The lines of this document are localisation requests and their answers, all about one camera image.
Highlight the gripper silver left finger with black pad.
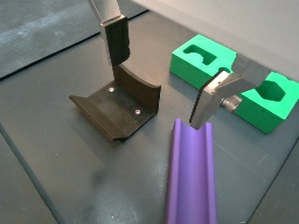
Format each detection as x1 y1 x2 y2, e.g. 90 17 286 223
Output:
89 0 130 67

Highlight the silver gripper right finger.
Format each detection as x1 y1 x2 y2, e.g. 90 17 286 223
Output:
190 54 271 130

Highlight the purple arch bar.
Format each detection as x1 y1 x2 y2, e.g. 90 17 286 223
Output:
166 119 218 224

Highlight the black cradle fixture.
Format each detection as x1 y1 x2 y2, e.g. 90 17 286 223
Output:
70 65 162 141

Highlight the green shape-sorter block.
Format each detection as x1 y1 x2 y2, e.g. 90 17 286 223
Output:
171 35 299 133

